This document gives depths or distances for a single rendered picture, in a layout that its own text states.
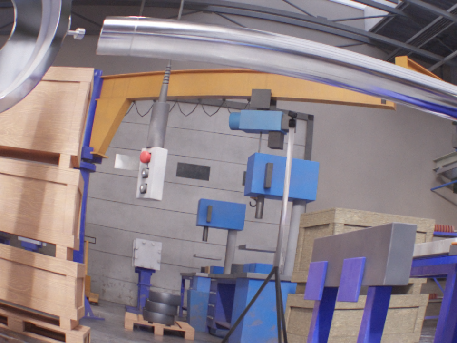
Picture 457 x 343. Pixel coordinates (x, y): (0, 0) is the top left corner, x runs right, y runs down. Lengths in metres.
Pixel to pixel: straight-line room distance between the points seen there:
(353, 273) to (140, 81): 6.97
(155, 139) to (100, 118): 6.69
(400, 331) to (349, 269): 4.10
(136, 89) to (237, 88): 1.19
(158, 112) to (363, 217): 3.79
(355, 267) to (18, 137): 3.85
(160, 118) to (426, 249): 0.85
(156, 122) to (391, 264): 0.74
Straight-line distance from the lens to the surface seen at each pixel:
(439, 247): 2.05
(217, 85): 8.11
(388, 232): 1.58
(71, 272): 5.07
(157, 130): 1.94
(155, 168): 1.91
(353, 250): 1.80
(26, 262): 5.13
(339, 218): 5.51
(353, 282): 1.73
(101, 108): 8.64
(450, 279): 2.01
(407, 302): 5.82
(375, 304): 1.64
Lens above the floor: 0.71
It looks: 8 degrees up
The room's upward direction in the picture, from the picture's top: 6 degrees clockwise
